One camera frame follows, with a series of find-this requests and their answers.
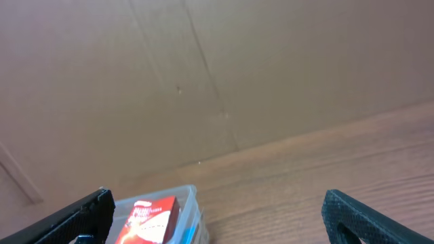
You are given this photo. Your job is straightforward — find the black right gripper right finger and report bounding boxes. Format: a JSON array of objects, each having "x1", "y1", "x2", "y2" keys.
[{"x1": 321, "y1": 189, "x2": 433, "y2": 244}]

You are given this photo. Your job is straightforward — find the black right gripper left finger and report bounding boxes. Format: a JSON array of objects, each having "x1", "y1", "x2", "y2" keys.
[{"x1": 1, "y1": 188, "x2": 115, "y2": 244}]

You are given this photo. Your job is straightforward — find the red medicine box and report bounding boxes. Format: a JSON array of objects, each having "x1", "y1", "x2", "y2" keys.
[{"x1": 115, "y1": 195, "x2": 180, "y2": 244}]

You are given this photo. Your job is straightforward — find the clear plastic container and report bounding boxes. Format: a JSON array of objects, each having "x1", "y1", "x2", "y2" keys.
[{"x1": 106, "y1": 185, "x2": 210, "y2": 244}]

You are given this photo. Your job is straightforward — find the blue VapoDrops box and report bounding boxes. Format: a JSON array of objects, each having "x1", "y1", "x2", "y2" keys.
[{"x1": 180, "y1": 224, "x2": 198, "y2": 244}]

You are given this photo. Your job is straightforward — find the brown cardboard back wall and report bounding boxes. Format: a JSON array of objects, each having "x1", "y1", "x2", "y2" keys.
[{"x1": 1, "y1": 0, "x2": 433, "y2": 205}]

